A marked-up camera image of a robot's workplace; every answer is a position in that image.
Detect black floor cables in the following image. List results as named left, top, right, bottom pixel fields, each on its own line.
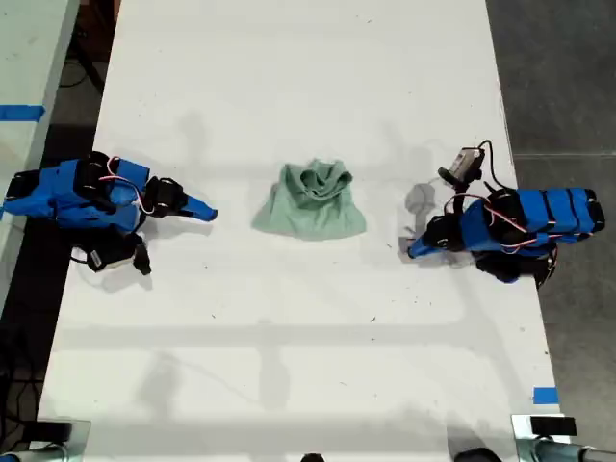
left=0, top=331, right=44, bottom=437

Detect blue tape strip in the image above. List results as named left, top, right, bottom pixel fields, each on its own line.
left=0, top=102, right=47, bottom=123
left=532, top=385, right=561, bottom=406

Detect white side table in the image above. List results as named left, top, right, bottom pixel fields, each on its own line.
left=0, top=0, right=82, bottom=314

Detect black camera box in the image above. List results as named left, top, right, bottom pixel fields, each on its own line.
left=70, top=232, right=153, bottom=277

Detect black camera cable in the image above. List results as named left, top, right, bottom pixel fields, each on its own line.
left=477, top=139, right=507, bottom=194

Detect pale green T-shirt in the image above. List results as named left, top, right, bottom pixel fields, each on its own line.
left=249, top=157, right=369, bottom=243

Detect grey camera box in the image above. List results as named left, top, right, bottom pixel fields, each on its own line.
left=437, top=147, right=485, bottom=187

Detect metal table clamp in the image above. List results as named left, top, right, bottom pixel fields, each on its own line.
left=509, top=412, right=616, bottom=462
left=28, top=417, right=93, bottom=462

